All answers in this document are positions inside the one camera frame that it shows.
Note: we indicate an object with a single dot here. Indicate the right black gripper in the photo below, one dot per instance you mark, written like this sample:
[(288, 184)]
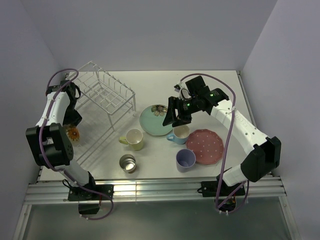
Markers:
[(173, 102)]

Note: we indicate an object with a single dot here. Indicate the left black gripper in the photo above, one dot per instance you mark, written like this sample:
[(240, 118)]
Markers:
[(74, 119)]

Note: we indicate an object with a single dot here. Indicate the white floral bowl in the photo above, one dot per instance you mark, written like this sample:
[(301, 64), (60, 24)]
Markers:
[(72, 133)]

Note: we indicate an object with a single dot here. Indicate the yellow green mug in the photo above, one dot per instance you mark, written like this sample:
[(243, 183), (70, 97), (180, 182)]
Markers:
[(134, 138)]

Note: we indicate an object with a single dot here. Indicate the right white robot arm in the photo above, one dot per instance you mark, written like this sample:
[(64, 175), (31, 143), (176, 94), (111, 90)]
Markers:
[(262, 152)]

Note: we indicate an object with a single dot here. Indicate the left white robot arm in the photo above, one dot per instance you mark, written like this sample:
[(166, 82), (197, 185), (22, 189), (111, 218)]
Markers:
[(50, 141)]

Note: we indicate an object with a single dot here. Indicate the light blue mug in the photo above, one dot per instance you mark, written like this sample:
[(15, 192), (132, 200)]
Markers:
[(179, 135)]

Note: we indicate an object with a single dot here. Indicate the teal floral plate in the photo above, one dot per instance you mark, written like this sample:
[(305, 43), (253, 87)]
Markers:
[(151, 120)]

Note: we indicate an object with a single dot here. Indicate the pink polka dot plate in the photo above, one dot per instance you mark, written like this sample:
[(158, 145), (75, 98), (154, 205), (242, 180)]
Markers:
[(207, 146)]

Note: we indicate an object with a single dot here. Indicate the lavender plastic cup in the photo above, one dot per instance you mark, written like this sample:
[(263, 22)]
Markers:
[(185, 159)]

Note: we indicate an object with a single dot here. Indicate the stainless steel cup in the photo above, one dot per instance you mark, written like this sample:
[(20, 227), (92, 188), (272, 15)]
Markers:
[(128, 163)]

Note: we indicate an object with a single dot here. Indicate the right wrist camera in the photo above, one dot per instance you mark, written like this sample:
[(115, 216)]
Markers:
[(183, 93)]

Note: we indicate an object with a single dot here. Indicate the white wire dish rack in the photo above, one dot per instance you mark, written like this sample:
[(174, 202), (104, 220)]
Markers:
[(105, 104)]

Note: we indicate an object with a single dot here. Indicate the aluminium frame rail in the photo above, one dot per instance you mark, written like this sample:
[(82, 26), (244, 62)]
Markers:
[(166, 189)]

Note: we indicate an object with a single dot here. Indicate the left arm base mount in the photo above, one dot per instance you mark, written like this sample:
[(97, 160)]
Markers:
[(99, 193)]

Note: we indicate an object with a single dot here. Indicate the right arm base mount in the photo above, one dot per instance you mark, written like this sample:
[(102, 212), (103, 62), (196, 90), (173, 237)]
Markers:
[(226, 196)]

